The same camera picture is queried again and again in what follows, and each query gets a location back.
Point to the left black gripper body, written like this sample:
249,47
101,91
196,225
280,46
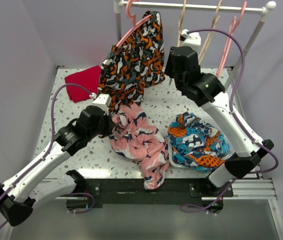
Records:
104,128

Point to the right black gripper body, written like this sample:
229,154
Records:
169,71

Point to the pink navy patterned shorts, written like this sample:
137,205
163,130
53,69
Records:
134,138

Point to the beige wooden hanger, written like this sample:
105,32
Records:
180,22
208,39

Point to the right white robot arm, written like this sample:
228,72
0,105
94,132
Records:
208,93

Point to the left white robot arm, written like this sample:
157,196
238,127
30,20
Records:
16,201

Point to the orange black camo shorts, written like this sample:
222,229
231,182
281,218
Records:
134,66

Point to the right pink hanger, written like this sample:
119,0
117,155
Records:
232,28

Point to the pink hanger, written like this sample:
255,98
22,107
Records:
232,28
135,24

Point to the left pink hanger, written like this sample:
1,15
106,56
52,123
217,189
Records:
135,24

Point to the blue orange patterned shorts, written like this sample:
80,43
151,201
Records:
194,143

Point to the red folded cloth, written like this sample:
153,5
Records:
89,79

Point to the white clothes rack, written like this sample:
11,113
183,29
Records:
263,12

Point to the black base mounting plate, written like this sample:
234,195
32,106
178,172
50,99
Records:
125,191

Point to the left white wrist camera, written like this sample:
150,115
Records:
103,102

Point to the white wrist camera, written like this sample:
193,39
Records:
192,40
103,102

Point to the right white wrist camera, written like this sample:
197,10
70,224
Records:
192,40

